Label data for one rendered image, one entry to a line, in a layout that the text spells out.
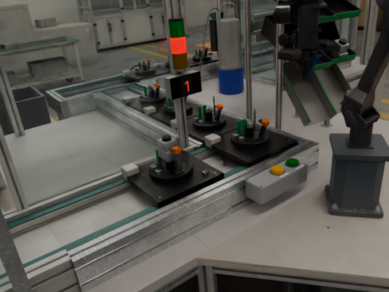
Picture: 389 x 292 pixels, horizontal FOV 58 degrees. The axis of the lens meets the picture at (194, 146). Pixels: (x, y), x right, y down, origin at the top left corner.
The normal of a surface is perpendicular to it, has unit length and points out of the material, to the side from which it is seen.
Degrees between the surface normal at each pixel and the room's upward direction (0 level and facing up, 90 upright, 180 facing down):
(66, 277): 90
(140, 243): 90
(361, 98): 62
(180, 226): 90
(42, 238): 0
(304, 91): 45
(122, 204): 0
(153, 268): 0
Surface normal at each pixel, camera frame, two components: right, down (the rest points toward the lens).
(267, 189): 0.58, 0.30
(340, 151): -0.08, -0.90
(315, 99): 0.24, -0.39
